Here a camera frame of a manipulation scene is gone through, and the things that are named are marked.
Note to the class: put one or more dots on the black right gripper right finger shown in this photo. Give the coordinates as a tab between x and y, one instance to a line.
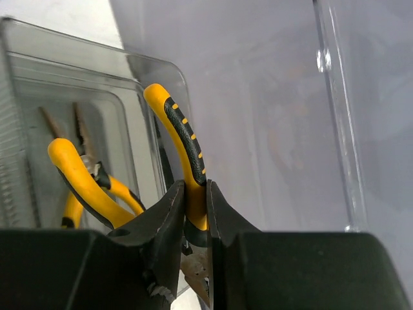
253	269

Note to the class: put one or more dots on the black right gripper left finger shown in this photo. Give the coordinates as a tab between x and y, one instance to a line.
133	267

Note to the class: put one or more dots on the yellow long nose pliers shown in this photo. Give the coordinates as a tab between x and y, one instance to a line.
113	205

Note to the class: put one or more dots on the clear plastic drawer organizer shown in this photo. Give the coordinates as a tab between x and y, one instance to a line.
303	109

